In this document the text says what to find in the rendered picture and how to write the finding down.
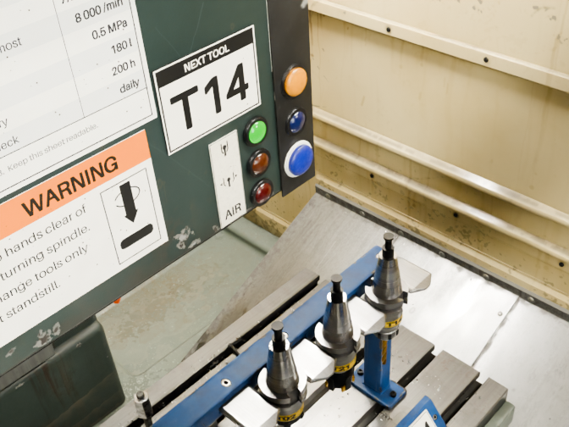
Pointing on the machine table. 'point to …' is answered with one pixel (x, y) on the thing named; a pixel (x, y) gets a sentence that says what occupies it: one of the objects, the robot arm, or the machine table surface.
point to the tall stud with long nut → (143, 407)
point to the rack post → (378, 374)
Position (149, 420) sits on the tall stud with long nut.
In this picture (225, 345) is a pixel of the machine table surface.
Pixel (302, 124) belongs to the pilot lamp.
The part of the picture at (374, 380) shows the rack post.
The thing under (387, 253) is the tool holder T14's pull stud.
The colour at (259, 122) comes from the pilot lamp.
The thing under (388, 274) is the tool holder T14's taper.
